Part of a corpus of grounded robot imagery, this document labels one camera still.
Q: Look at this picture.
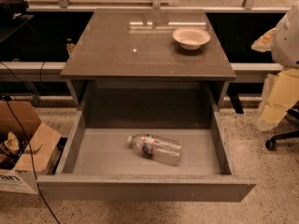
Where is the crumpled paper in box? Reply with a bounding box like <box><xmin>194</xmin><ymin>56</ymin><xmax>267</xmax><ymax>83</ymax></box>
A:
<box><xmin>4</xmin><ymin>132</ymin><xmax>21</xmax><ymax>155</ymax></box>

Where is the grey cabinet with glossy top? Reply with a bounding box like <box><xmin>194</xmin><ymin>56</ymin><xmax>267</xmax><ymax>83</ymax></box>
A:
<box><xmin>60</xmin><ymin>8</ymin><xmax>237</xmax><ymax>129</ymax></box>

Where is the black cable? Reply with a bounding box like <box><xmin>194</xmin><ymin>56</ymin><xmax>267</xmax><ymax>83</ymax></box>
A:
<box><xmin>0</xmin><ymin>61</ymin><xmax>62</xmax><ymax>224</ymax></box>

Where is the open grey top drawer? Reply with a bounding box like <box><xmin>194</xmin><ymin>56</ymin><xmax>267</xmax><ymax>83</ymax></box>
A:
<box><xmin>38</xmin><ymin>89</ymin><xmax>255</xmax><ymax>202</ymax></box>

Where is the clear plastic water bottle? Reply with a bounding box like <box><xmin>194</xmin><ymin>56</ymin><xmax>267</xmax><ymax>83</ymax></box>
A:
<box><xmin>128</xmin><ymin>133</ymin><xmax>183</xmax><ymax>166</ymax></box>

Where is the black bag on desk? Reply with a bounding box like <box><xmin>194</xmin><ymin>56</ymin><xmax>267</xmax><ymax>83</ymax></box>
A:
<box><xmin>0</xmin><ymin>0</ymin><xmax>29</xmax><ymax>20</ymax></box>

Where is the small bottle behind cabinet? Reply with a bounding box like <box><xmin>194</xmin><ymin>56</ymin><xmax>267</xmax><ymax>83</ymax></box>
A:
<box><xmin>66</xmin><ymin>38</ymin><xmax>76</xmax><ymax>54</ymax></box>

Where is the brown cardboard box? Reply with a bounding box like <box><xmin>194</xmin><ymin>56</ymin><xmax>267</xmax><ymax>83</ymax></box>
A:
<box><xmin>0</xmin><ymin>101</ymin><xmax>61</xmax><ymax>194</ymax></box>

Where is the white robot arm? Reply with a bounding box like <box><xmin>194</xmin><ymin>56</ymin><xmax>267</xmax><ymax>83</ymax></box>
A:
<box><xmin>251</xmin><ymin>2</ymin><xmax>299</xmax><ymax>131</ymax></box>

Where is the white paper bowl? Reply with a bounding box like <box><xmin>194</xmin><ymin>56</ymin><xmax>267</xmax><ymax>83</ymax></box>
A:
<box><xmin>172</xmin><ymin>27</ymin><xmax>210</xmax><ymax>50</ymax></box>

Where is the black office chair base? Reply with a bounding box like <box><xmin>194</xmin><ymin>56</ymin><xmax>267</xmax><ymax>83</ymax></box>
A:
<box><xmin>264</xmin><ymin>107</ymin><xmax>299</xmax><ymax>151</ymax></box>

